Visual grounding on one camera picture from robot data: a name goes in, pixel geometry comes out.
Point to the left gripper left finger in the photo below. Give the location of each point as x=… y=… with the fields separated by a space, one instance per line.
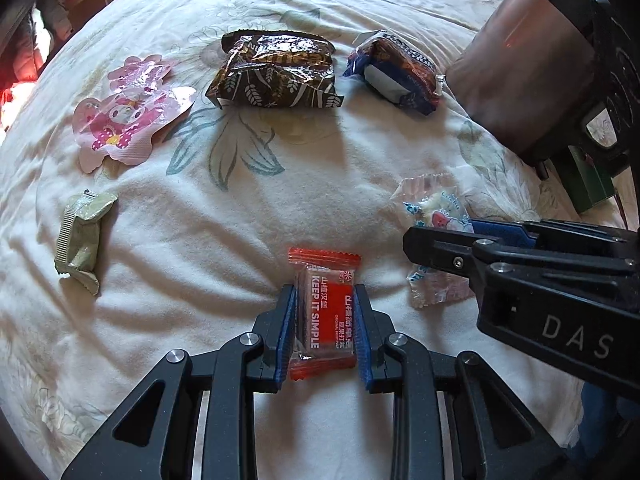
x=152 y=433

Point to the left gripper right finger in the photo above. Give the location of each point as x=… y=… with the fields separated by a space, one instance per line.
x=449 y=405

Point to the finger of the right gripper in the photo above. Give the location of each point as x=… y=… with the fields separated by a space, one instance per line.
x=465 y=254
x=527 y=234

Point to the white pink cartoon candy packet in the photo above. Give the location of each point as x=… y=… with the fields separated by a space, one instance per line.
x=432 y=201

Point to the red keep it simple snack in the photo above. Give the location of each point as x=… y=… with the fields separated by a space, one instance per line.
x=324 y=284

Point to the blue white chocolate wafer pack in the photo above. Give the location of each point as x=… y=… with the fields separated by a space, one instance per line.
x=397 y=71

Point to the olive green snack packet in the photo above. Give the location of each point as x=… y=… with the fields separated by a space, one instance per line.
x=78 y=242

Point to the dark brown cereal snack bag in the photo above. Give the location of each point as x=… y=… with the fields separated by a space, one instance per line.
x=275 y=69

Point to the pink cartoon character snack bag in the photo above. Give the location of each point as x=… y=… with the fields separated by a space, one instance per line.
x=121 y=126

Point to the green storage box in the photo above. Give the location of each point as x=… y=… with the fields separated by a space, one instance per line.
x=589 y=184

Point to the floral white bed quilt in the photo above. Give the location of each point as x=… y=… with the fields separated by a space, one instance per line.
x=195 y=246

